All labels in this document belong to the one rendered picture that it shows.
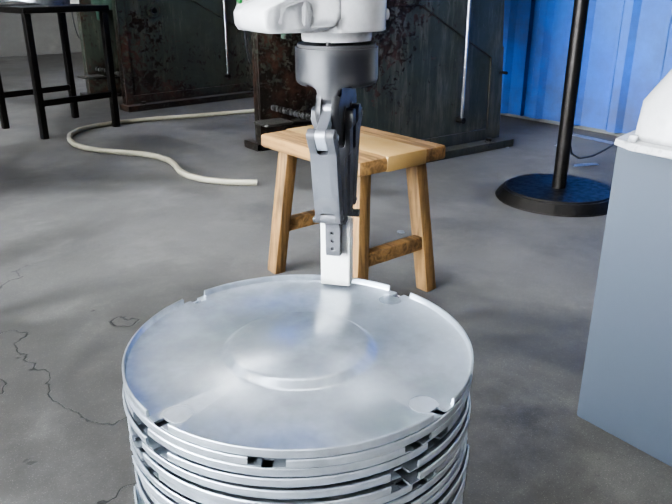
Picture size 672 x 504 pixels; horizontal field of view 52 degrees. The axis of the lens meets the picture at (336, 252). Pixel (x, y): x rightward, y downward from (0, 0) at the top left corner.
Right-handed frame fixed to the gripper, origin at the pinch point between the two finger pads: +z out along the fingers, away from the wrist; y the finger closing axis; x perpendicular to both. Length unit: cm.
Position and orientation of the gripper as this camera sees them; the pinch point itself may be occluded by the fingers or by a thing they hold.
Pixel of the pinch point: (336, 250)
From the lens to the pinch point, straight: 69.3
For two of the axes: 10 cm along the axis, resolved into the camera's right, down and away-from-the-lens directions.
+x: -9.7, -0.8, 2.2
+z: 0.0, 9.3, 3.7
